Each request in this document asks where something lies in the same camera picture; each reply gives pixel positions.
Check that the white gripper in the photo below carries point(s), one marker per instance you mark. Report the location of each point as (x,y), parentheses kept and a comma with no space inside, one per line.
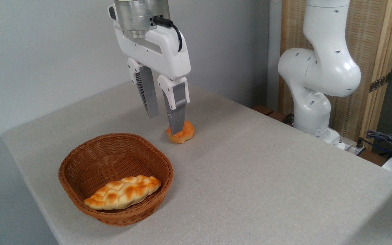
(162,51)

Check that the round orange bread roll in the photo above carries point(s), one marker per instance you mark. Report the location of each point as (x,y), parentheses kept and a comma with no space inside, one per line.
(186,134)

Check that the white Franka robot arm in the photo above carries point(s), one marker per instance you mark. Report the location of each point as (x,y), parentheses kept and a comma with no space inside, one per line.
(325,68)

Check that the brown wicker basket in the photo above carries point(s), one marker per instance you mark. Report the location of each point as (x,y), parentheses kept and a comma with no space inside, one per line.
(90,160)

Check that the long braided bread loaf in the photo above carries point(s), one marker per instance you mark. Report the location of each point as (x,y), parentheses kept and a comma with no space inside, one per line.
(124,192)

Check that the brown wooden block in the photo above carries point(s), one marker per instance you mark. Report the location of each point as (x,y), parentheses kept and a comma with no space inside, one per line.
(277,116)

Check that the bamboo folding screen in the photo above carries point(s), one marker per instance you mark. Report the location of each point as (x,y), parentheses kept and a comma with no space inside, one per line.
(366,34)

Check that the dark metal screen hinge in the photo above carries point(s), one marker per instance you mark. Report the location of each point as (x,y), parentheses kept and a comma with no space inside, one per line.
(379,82)

